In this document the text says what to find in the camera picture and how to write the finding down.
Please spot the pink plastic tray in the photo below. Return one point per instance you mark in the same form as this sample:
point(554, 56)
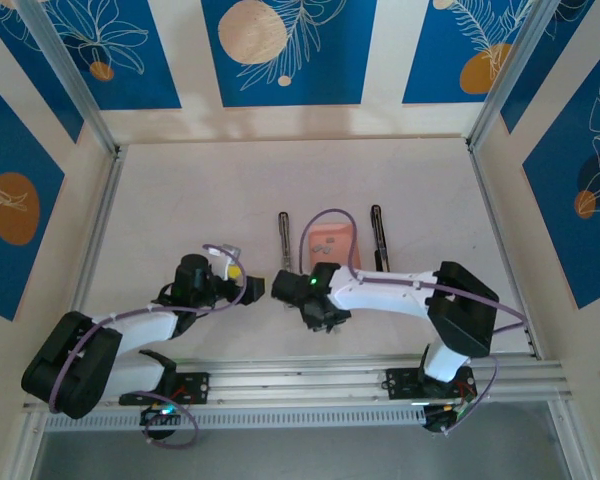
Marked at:
point(337, 255)

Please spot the silver stapler magazine rail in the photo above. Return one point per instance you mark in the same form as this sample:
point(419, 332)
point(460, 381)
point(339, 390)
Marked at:
point(285, 240)

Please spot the black stapler top cover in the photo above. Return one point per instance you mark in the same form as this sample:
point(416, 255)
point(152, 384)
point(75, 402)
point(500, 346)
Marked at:
point(380, 235)

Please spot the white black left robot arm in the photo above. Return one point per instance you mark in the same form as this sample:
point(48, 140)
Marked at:
point(140, 325)

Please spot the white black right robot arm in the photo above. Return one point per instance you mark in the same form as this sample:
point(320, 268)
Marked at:
point(380, 300)

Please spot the small electronics board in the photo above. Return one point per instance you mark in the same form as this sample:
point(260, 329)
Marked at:
point(160, 415)
point(440, 417)

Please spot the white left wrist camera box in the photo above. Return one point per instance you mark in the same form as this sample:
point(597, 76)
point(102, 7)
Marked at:
point(222, 265)

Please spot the aluminium side rail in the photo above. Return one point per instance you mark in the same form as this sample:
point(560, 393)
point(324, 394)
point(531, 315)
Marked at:
point(500, 240)
point(97, 225)

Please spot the aluminium frame post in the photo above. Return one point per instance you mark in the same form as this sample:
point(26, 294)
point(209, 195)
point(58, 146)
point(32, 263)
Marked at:
point(508, 70)
point(70, 75)

